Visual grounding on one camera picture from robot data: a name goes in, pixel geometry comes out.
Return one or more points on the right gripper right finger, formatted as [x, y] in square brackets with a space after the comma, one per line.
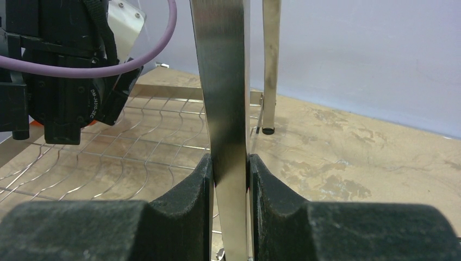
[286, 226]

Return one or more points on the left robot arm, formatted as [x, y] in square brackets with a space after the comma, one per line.
[61, 65]

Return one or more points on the red-orange bowl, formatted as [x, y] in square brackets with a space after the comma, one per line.
[35, 123]

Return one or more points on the metal two-tier dish rack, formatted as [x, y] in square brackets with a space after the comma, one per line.
[221, 31]

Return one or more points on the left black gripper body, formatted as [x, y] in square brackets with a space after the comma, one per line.
[116, 93]

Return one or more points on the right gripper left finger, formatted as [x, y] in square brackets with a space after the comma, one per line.
[175, 226]

